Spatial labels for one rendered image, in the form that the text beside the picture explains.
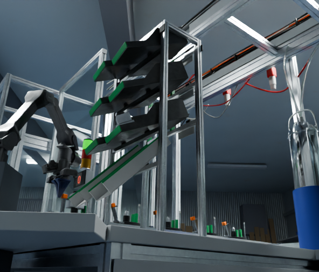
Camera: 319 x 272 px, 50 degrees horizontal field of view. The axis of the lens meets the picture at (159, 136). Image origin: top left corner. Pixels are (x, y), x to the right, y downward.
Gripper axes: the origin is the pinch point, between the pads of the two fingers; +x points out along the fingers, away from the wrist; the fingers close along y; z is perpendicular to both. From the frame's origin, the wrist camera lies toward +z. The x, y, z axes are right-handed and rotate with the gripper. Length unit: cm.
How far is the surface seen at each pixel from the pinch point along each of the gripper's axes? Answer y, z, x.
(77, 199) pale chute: 20.7, 1.2, 7.5
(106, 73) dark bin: 27, -2, -43
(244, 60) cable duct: 16, -109, -103
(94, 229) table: 85, 27, 26
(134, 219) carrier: 1.0, -36.5, 8.0
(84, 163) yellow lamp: -16.9, -17.5, -18.6
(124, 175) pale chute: 48.7, 0.0, 4.5
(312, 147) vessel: 65, -83, -21
